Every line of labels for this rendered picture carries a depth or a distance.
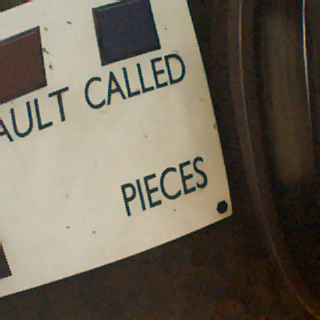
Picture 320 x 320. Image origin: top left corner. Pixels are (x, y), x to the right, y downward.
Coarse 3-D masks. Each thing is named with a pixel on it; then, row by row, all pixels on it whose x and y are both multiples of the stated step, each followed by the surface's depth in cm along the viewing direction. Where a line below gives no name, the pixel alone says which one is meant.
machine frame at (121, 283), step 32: (0, 0) 51; (32, 0) 52; (192, 0) 59; (224, 224) 62; (160, 256) 60; (192, 256) 61; (224, 256) 63; (256, 256) 64; (32, 288) 55; (64, 288) 56; (96, 288) 58; (128, 288) 59; (160, 288) 60; (192, 288) 62; (224, 288) 63; (256, 288) 65
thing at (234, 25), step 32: (224, 0) 58; (224, 32) 58; (224, 64) 58; (224, 96) 59; (256, 96) 51; (224, 128) 60; (256, 128) 52; (224, 160) 61; (256, 160) 52; (256, 192) 52; (256, 224) 63; (288, 256) 55; (288, 288) 56
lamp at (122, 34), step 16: (144, 0) 54; (112, 16) 53; (128, 16) 54; (144, 16) 54; (112, 32) 53; (128, 32) 54; (144, 32) 54; (112, 48) 53; (128, 48) 54; (144, 48) 54
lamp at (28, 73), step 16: (32, 32) 50; (0, 48) 49; (16, 48) 50; (32, 48) 50; (0, 64) 49; (16, 64) 50; (32, 64) 51; (0, 80) 49; (16, 80) 50; (32, 80) 51; (0, 96) 50
